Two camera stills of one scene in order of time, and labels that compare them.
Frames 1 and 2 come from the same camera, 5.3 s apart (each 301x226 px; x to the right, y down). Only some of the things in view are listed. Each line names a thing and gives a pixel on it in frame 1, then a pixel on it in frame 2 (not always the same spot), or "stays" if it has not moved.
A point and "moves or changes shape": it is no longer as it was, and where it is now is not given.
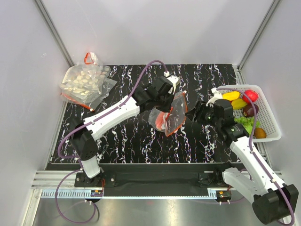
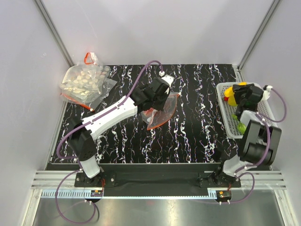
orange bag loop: (85, 59) stays
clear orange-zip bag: (170, 123) moves or changes shape
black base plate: (155, 176) stays
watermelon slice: (160, 121) → (148, 113)
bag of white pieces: (86, 84) stays
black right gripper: (202, 107) → (238, 89)
